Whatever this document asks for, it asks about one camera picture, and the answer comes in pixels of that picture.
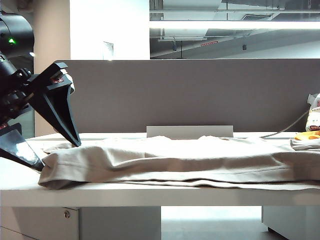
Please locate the white cabinet with caster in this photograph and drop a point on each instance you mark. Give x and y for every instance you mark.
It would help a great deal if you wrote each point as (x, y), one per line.
(292, 222)

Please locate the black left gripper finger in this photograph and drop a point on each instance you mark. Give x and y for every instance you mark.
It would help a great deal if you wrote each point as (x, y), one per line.
(17, 147)
(57, 110)

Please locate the red ceiling sign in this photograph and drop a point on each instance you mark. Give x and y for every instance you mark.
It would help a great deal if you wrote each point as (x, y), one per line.
(209, 43)

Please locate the white printed snack bag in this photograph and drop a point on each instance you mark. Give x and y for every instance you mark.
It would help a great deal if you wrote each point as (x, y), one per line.
(314, 115)

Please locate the dark glass door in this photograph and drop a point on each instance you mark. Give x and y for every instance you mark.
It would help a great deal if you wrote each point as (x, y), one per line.
(29, 123)

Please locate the round metal drawer lock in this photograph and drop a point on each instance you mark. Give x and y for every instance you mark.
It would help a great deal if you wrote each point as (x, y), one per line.
(66, 214)

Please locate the yellow cloth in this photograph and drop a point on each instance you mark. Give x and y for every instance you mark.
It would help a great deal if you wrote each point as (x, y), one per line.
(303, 136)

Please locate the white wall notice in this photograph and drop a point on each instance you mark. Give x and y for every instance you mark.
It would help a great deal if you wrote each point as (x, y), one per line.
(108, 50)

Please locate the beige T-shirt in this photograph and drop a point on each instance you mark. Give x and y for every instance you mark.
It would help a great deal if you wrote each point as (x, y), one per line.
(162, 160)

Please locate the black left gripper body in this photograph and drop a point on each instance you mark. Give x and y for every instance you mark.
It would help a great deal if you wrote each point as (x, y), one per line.
(22, 85)

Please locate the white ceiling light strip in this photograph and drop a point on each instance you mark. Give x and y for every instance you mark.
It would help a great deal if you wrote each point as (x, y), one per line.
(225, 25)

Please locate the ceiling air vent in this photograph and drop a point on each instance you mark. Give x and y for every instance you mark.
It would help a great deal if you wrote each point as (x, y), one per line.
(255, 17)

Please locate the grey partition bracket plate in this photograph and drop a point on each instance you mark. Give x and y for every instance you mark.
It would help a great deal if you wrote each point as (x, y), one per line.
(190, 131)

